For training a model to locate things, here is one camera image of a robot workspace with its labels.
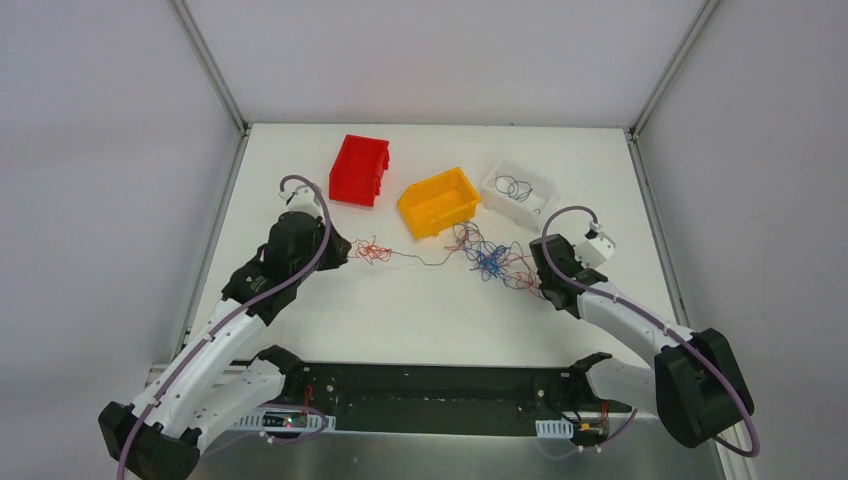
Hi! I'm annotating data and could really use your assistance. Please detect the blue orange cable bundle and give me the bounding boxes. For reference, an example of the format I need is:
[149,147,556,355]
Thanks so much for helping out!
[443,221,551,301]

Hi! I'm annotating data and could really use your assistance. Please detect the red orange cable clump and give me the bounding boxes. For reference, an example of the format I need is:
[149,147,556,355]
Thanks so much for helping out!
[350,237,393,265]

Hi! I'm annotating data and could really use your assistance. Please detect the dark grey cable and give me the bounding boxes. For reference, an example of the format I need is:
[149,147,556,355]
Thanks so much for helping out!
[493,174,545,217]

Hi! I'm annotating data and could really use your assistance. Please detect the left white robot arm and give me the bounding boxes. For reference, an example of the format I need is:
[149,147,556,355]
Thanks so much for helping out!
[98,211,351,479]

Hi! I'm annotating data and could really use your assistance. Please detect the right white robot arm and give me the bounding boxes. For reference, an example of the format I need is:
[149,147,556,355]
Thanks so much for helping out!
[530,234,754,448]

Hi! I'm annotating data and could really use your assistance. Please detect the red plastic bin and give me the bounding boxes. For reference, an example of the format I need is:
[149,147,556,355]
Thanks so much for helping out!
[329,134,390,208]

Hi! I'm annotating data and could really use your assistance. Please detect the white plastic bin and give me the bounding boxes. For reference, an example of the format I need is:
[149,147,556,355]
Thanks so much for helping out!
[480,159,561,233]

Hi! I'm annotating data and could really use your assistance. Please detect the yellow plastic bin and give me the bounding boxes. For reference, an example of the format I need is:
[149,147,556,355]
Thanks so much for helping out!
[397,167,481,240]

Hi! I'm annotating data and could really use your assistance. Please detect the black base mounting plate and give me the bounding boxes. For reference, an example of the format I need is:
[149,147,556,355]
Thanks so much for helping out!
[272,363,631,437]

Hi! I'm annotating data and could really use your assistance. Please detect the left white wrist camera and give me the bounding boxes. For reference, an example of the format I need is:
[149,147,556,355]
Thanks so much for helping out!
[279,185,323,217]

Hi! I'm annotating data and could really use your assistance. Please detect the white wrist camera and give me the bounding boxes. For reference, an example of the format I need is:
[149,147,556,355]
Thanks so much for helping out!
[574,222,616,268]
[279,185,323,217]

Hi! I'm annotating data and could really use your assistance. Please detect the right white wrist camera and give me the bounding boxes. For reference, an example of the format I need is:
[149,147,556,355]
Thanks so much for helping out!
[574,222,616,268]

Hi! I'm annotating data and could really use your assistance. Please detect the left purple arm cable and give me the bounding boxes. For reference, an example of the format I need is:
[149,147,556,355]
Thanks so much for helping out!
[115,174,333,480]

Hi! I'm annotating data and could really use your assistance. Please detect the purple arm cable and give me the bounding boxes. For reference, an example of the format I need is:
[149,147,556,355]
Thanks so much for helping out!
[115,174,333,480]
[541,205,762,460]

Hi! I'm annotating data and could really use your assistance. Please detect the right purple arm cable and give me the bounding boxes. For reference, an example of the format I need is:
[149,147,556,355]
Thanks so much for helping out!
[541,205,762,460]

